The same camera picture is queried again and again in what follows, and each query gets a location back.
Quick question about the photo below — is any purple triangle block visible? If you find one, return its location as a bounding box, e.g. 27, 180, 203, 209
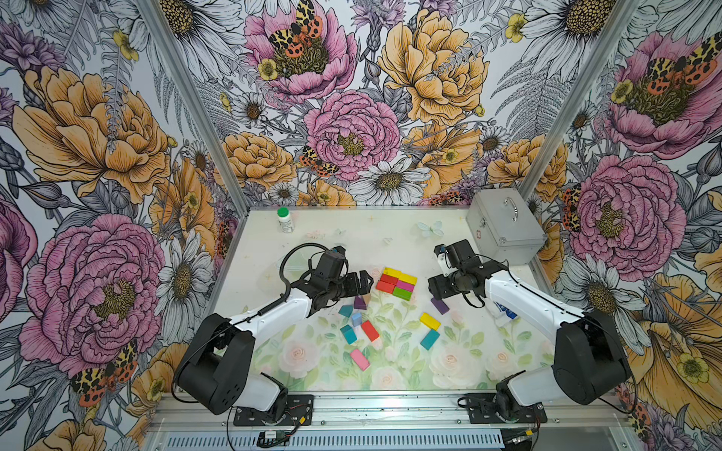
353, 296, 367, 310

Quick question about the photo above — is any red block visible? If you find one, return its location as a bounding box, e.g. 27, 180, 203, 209
361, 321, 380, 342
380, 274, 399, 287
376, 281, 396, 294

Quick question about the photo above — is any yellow block long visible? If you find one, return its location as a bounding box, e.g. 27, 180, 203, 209
383, 268, 402, 279

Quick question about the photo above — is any magenta block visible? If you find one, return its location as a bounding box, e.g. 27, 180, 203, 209
396, 280, 415, 292

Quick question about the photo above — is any green block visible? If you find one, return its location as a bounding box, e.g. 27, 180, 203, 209
392, 287, 412, 301

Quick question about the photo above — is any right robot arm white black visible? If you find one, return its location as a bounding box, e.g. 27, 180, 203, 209
428, 240, 634, 422

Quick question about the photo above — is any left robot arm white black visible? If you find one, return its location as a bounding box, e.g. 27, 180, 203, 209
172, 242, 374, 424

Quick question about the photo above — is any purple rectangular block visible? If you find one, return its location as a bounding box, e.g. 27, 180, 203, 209
431, 298, 450, 315

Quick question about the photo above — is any teal block right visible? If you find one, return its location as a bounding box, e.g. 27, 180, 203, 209
420, 329, 440, 351

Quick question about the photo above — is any pink block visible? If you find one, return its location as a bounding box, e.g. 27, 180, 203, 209
350, 349, 370, 371

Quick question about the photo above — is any silver metal first-aid case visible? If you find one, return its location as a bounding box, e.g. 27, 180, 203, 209
466, 188, 546, 266

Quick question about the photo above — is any white bottle green cap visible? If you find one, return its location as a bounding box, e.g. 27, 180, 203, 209
276, 207, 294, 233

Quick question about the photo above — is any small circuit board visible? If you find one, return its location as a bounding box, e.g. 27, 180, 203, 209
256, 430, 288, 449

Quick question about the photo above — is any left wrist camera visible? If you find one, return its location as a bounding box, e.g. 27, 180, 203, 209
316, 246, 347, 279

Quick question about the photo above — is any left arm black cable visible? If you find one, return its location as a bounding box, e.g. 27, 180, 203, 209
278, 242, 331, 303

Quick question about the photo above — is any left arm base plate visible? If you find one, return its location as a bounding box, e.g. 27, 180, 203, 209
232, 394, 315, 428

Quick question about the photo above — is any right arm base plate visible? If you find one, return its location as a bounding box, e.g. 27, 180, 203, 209
457, 392, 547, 425

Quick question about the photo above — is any aluminium front rail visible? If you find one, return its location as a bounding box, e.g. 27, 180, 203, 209
143, 391, 643, 450

